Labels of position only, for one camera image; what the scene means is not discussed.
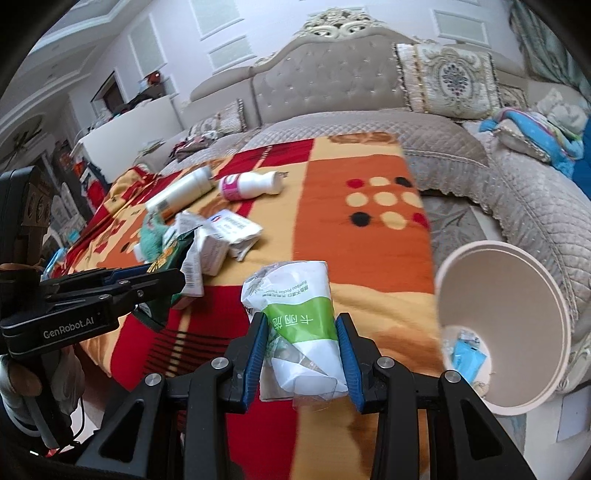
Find blue patterned blanket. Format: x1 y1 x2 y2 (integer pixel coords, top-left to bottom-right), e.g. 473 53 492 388
480 107 587 176

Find orange red printed blanket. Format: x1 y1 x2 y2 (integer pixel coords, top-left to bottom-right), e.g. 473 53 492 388
65 131 444 480

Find grey floor mat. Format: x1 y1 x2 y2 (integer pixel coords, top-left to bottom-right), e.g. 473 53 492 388
422 196 486 260

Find green snack packet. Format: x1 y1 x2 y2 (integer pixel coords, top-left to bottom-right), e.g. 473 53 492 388
137 233 197 332

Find large embroidered cushion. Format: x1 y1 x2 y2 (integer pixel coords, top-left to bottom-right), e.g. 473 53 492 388
394 43 504 120

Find teal patterned curtain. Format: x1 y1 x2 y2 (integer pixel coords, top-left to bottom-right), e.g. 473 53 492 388
510 0 591 93

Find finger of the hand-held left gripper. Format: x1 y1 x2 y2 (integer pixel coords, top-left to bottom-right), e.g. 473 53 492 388
55 269 186 320
41 265 158 296

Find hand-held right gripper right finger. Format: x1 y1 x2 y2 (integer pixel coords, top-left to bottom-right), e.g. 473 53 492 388
336 314 536 480

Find white green medicine box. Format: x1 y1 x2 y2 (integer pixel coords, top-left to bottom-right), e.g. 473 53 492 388
181 230 232 297

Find white green tissue packet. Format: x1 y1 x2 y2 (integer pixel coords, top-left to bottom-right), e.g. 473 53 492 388
241 260 349 400

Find white bundled cloth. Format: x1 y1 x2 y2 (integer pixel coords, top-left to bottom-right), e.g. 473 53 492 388
536 89 588 136

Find teal knit cloth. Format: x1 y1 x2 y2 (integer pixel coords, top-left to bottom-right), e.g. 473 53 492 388
139 215 172 263

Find white cardboard sheet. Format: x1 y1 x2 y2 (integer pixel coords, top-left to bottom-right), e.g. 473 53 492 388
555 391 588 440

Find beige quilted sofa cover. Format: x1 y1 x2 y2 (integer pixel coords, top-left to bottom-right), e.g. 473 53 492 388
166 111 591 352

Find small striped cushion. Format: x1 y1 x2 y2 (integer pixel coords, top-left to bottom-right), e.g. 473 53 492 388
194 99 249 137

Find white cabinet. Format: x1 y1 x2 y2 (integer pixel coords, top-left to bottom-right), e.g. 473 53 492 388
76 95 183 183

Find light blue packet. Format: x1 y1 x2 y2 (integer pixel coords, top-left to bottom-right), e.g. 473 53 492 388
451 340 486 376

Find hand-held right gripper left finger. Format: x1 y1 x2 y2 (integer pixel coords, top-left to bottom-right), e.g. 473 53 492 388
76 315 269 480

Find pile of clothes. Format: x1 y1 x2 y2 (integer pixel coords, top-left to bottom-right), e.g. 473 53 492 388
173 131 223 161

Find large white bottle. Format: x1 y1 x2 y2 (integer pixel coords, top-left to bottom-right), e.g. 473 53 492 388
145 166 216 216

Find person's left hand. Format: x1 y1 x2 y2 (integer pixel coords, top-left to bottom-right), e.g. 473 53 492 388
0 344 86 446

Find small pink label bottle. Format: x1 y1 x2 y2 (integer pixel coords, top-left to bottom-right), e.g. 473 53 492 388
217 170 285 202

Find white blue medicine box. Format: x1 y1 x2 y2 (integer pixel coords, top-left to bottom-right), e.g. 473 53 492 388
207 209 264 260

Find beige trash bin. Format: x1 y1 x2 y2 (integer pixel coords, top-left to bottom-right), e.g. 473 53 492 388
434 240 573 416

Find beige tufted sofa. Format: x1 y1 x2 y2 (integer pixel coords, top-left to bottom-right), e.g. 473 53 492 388
134 9 591 398

